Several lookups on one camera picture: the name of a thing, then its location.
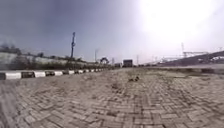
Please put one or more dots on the black and white kerb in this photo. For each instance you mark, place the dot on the black and white kerb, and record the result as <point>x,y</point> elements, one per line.
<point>196,70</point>
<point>40,74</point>

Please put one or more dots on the elevated road bridge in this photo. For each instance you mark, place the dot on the elevated road bridge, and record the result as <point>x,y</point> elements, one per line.
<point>200,59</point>

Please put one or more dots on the overhead gantry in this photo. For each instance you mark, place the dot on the overhead gantry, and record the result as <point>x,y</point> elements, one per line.
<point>191,52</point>

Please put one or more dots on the tall pole with box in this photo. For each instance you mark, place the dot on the tall pole with box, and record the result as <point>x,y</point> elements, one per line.
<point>72,45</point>

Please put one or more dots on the grey road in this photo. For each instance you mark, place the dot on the grey road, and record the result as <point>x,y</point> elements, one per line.
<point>200,66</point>

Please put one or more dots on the dark boxy building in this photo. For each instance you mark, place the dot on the dark boxy building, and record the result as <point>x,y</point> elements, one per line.
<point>127,63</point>

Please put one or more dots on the grey brick path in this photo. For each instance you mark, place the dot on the grey brick path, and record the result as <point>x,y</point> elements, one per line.
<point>113,100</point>

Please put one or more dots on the pale long wall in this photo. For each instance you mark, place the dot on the pale long wall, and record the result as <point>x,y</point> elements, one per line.
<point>43,60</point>

